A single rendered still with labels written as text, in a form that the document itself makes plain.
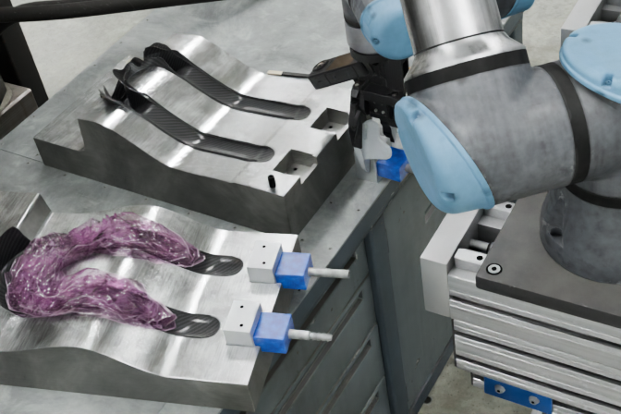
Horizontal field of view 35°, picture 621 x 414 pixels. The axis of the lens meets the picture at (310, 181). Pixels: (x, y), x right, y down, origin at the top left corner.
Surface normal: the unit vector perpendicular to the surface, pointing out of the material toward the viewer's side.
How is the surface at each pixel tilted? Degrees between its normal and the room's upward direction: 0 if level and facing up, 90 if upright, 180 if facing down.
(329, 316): 90
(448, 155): 55
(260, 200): 90
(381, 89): 0
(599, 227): 72
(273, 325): 0
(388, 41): 90
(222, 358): 0
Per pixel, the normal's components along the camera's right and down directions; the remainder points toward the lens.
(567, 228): -0.82, 0.21
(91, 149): -0.50, 0.61
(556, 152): 0.18, 0.39
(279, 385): 0.85, 0.23
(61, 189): -0.14, -0.76
